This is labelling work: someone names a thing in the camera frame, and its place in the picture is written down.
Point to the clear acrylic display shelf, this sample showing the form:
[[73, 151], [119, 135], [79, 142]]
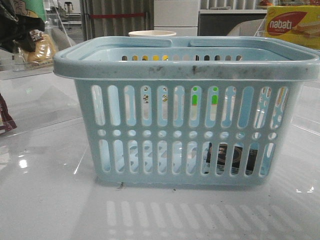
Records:
[[34, 96]]

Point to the light blue plastic basket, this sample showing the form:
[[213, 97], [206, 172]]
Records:
[[151, 121]]

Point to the green cartoon snack can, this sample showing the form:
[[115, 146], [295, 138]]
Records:
[[30, 8]]

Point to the grey armchair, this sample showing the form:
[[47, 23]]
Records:
[[247, 28]]

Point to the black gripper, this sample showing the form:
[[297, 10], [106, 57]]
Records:
[[16, 28]]

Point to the yellow nabati wafer box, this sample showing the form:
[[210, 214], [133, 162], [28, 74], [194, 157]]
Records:
[[295, 24]]

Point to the bread packet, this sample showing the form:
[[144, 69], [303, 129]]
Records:
[[35, 51]]

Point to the white drawer cabinet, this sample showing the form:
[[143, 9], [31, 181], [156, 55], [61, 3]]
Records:
[[179, 16]]

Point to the red cookie snack packet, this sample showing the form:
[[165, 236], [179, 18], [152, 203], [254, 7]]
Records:
[[6, 121]]

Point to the yellow popcorn paper cup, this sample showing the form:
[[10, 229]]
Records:
[[152, 33]]

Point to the dark tissue packet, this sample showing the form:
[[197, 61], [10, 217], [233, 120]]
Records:
[[236, 159]]

